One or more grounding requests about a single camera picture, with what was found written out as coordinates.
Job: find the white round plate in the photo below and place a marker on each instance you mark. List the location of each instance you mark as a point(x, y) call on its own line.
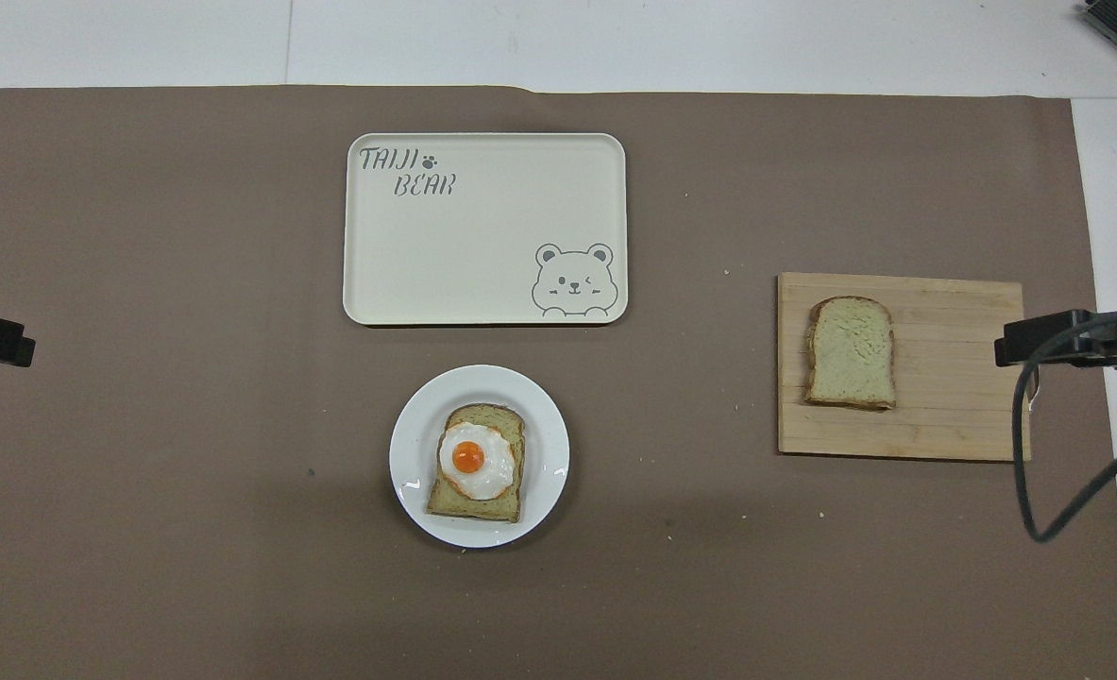
point(549, 444)

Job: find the cream tray with bear print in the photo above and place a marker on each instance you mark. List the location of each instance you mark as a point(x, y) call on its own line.
point(482, 236)

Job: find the fried egg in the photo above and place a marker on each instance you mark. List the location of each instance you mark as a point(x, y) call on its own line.
point(482, 467)

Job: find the bread slice under egg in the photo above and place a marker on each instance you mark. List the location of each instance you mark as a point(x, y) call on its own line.
point(478, 510)

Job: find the plain bread slice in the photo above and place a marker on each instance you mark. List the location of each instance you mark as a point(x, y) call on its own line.
point(851, 354)

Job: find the wooden cutting board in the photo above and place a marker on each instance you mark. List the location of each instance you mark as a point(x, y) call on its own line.
point(955, 416)

